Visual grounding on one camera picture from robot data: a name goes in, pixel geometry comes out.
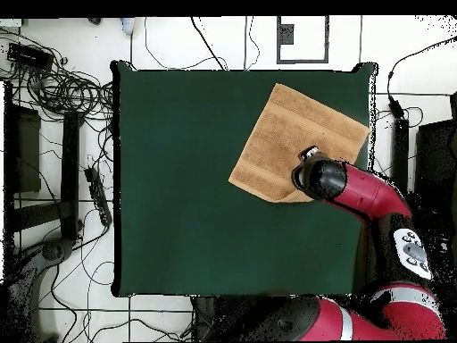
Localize tan terry towel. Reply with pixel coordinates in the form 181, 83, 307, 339
228, 82, 370, 204

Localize dark flat panel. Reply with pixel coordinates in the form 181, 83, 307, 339
4, 103, 43, 195
414, 119, 457, 205

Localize black bar stand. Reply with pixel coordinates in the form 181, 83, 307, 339
391, 117, 411, 194
12, 111, 85, 242

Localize dark green table cloth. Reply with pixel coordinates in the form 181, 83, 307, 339
111, 59, 378, 299

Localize black power strip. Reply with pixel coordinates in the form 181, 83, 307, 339
84, 166, 114, 227

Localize pale blue curved object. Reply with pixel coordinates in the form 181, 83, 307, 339
120, 17, 137, 36

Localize grey stand base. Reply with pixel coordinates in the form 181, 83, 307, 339
6, 237, 78, 342

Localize black box device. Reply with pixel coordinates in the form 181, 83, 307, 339
5, 41, 55, 71

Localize black cable with adapter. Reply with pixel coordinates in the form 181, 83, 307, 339
386, 34, 457, 120

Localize thin black cable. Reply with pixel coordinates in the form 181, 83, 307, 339
245, 16, 262, 71
143, 16, 229, 71

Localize grey rectangular floor frame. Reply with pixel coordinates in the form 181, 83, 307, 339
276, 15, 330, 65

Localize long black cable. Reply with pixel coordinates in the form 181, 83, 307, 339
189, 16, 229, 71

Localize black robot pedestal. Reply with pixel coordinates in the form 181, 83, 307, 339
191, 296, 217, 342

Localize tangled black cables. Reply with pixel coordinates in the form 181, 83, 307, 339
0, 28, 115, 122

